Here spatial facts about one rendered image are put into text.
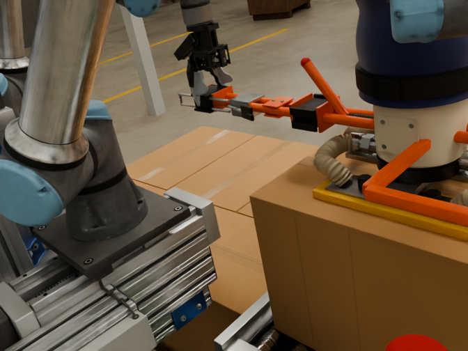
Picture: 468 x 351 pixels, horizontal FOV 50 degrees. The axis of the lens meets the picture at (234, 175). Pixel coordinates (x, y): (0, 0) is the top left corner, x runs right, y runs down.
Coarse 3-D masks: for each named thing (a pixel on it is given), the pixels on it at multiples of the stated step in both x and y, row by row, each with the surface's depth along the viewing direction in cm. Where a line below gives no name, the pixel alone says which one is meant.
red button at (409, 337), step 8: (400, 336) 58; (408, 336) 58; (416, 336) 58; (424, 336) 57; (392, 344) 57; (400, 344) 57; (408, 344) 57; (416, 344) 57; (424, 344) 56; (432, 344) 56; (440, 344) 57
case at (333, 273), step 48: (288, 192) 111; (288, 240) 110; (336, 240) 99; (384, 240) 90; (432, 240) 87; (288, 288) 118; (336, 288) 106; (384, 288) 96; (432, 288) 88; (336, 336) 113; (384, 336) 102; (432, 336) 93
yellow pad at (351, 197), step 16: (352, 176) 107; (368, 176) 101; (320, 192) 105; (336, 192) 104; (352, 192) 101; (432, 192) 91; (352, 208) 100; (368, 208) 97; (384, 208) 95; (416, 224) 91; (432, 224) 88; (448, 224) 87
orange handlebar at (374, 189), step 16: (272, 112) 121; (288, 112) 117; (352, 112) 110; (368, 112) 107; (368, 128) 103; (416, 144) 89; (400, 160) 85; (384, 176) 82; (368, 192) 79; (384, 192) 77; (400, 192) 76; (400, 208) 76; (416, 208) 74; (432, 208) 72; (448, 208) 70; (464, 208) 69; (464, 224) 69
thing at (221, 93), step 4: (212, 84) 142; (208, 88) 139; (212, 88) 138; (216, 88) 138; (220, 88) 137; (224, 88) 136; (228, 88) 137; (232, 88) 138; (208, 92) 136; (212, 92) 136; (216, 92) 135; (220, 92) 135; (224, 92) 136; (228, 92) 138; (232, 92) 138; (212, 96) 134; (216, 96) 135; (220, 96) 136; (224, 96) 137; (212, 100) 135; (212, 104) 136; (220, 108) 137
